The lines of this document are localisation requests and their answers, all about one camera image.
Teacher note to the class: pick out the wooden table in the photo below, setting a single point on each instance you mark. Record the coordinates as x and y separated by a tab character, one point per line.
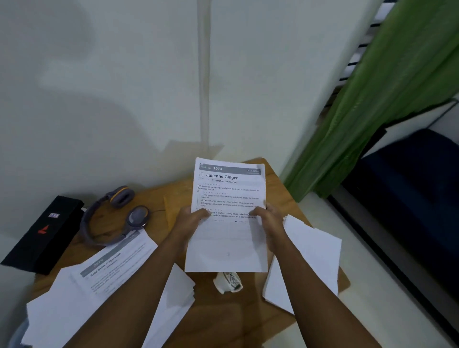
215	304

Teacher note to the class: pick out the window with dark bars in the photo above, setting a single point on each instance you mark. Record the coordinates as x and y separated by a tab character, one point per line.
362	43

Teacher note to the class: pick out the long black box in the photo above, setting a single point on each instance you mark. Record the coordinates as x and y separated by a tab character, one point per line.
43	235

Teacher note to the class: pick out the person's left thumb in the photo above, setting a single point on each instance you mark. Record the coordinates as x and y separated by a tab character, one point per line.
200	214

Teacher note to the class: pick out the printed white paper sheet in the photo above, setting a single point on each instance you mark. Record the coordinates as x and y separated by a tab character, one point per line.
229	200

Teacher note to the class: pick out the small white crumpled packet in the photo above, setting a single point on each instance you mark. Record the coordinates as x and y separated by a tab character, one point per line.
228	281

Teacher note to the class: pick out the person's right thumb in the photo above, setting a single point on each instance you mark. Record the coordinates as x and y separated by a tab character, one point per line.
259	215

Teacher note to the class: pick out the person's left forearm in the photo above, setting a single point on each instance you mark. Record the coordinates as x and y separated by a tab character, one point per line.
123	301

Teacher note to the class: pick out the person's right forearm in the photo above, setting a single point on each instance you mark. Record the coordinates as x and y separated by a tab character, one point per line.
319	303

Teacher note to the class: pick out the person's right hand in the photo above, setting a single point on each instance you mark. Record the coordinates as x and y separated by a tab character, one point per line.
272	226

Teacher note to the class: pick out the grey and orange headphones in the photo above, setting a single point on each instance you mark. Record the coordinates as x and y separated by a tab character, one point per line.
118	215

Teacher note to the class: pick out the dark blue mattress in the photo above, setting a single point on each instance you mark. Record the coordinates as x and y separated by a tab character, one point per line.
412	200

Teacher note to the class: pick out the stack of printed paper sheets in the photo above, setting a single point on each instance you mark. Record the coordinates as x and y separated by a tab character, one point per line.
89	286

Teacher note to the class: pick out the stack of blank white papers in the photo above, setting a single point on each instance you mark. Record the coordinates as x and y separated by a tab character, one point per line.
312	258

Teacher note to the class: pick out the person's left hand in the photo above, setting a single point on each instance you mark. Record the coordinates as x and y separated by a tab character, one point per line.
185	225

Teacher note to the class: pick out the green curtain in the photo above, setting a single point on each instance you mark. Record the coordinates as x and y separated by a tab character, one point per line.
387	96

